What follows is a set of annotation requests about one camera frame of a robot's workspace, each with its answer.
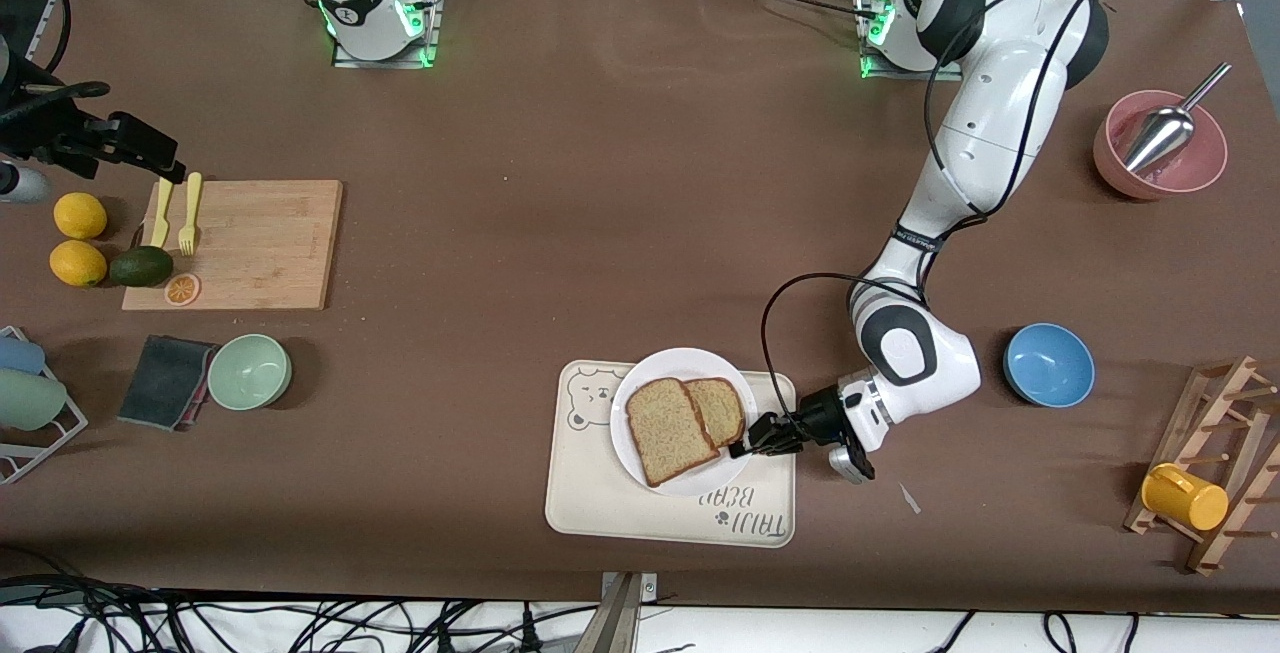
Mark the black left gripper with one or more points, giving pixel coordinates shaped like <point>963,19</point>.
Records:
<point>818,412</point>

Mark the silver metal scoop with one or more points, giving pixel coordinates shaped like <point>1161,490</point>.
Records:
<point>1155,138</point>

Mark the plain bread slice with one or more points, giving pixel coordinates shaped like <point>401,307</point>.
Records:
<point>665,433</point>

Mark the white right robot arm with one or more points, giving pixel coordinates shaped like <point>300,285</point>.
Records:
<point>360,3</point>

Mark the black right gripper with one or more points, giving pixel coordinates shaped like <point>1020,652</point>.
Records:
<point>62,137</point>

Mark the yellow plastic knife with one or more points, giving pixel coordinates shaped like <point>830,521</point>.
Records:
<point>163,203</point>

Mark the round white plate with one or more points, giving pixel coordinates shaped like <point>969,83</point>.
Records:
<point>650,368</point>

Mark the yellow plastic fork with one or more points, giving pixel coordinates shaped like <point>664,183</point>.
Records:
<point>191,198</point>

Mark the blue bowl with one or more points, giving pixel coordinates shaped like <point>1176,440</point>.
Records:
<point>1050,366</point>

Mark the thin grey metal utensil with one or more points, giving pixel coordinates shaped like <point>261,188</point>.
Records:
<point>139,235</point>

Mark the dark green avocado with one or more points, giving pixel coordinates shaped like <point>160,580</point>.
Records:
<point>141,267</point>

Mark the pale green cup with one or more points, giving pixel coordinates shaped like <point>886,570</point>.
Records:
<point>30,400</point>

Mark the pink bowl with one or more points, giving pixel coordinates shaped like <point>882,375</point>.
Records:
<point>1115,163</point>

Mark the small white paper scrap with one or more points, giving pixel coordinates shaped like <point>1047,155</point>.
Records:
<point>909,499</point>

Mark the wooden cutting board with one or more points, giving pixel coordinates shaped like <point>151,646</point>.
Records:
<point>250,243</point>

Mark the cream bear print tray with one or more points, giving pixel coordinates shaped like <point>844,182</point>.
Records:
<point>600,503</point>

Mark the yellow lemon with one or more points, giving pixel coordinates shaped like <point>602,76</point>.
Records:
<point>78,264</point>
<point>80,216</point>

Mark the yellow mug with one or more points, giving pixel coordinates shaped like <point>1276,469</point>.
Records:
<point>1185,500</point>

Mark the pale green bowl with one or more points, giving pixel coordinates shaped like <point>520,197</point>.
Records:
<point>250,371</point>

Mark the orange slice toy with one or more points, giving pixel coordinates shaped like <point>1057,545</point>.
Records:
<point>183,290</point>

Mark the wooden mug rack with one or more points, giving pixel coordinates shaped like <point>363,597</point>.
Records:
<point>1215,403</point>

